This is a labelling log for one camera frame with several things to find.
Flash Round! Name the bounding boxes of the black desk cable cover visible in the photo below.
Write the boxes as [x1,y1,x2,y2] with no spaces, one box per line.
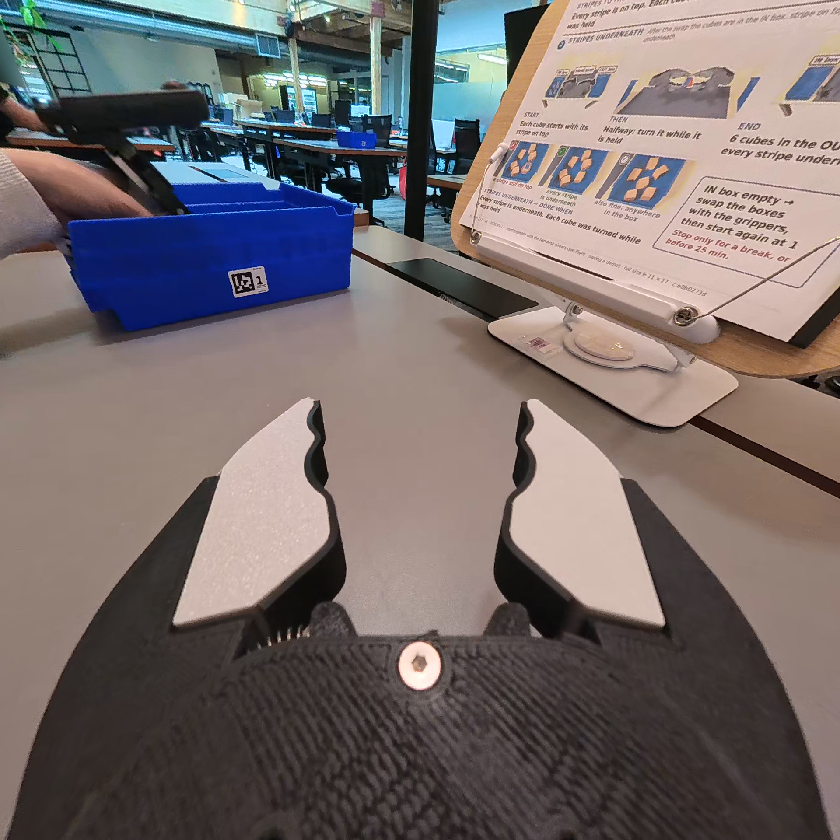
[387,258,540,322]

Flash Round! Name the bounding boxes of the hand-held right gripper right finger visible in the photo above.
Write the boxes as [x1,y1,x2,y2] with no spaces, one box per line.
[494,398,665,632]

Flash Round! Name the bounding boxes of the person's left hand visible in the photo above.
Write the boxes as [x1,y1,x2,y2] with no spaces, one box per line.
[12,151,156,228]

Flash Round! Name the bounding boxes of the row of wooden-top desks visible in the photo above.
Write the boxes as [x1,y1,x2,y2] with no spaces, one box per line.
[7,118,473,217]

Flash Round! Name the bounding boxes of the printed instruction sheet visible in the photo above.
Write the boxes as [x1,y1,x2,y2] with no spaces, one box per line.
[459,0,840,343]

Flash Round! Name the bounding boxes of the black wall screen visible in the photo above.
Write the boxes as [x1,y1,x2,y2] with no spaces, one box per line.
[504,3,549,63]

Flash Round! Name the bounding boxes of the group of black office chairs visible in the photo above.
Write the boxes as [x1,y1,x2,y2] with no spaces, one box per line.
[269,108,483,204]

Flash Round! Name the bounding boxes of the blue bin with tag sticker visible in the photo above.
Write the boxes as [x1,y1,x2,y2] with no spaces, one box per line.
[67,182,357,332]

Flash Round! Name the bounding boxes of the black pillar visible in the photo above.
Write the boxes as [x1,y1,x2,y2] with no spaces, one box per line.
[403,0,438,241]

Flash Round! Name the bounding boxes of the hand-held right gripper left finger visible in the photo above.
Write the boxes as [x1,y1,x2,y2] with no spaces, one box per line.
[172,397,347,631]

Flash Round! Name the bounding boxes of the instruction board on wooden stand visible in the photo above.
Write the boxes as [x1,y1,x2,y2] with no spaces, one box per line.
[450,0,840,429]

